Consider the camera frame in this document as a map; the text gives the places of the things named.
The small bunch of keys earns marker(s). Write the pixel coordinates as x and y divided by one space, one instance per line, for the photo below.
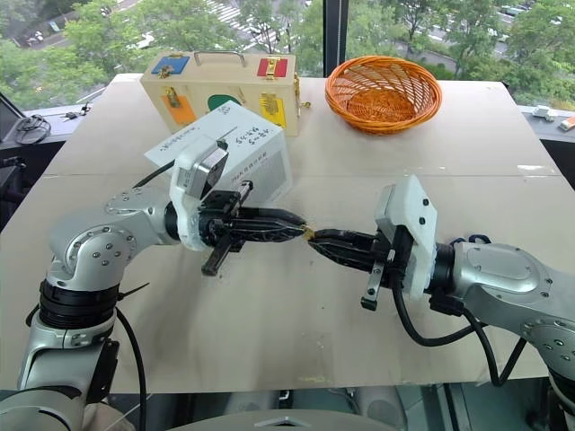
72 115

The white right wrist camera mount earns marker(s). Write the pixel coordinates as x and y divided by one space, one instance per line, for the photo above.
418 215

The wooden lock box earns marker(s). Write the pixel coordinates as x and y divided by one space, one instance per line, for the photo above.
215 78

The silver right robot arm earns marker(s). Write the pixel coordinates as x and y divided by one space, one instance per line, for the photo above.
494 274

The small white block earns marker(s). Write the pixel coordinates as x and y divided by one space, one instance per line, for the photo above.
543 112

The orange and white small object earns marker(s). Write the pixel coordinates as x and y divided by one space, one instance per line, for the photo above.
568 123

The grey rounded robot torso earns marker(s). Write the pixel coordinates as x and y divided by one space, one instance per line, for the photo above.
287 419

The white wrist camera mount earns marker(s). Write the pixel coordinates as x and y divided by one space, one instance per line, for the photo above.
418 215
188 157

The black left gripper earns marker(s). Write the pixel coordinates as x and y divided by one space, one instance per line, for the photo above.
220 224

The dark window frame post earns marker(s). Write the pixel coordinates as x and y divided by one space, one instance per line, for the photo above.
336 36

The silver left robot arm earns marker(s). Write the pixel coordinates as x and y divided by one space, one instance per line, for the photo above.
90 242

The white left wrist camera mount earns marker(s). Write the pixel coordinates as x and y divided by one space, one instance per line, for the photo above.
188 157

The gold coin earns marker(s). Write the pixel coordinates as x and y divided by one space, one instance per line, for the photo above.
309 232

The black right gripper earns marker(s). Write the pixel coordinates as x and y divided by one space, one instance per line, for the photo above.
393 256

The white box with slot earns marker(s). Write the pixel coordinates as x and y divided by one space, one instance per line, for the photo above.
256 148

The black device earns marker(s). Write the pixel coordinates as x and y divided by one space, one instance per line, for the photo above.
11 179

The orange woven basket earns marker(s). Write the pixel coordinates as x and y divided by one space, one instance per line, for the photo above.
382 96

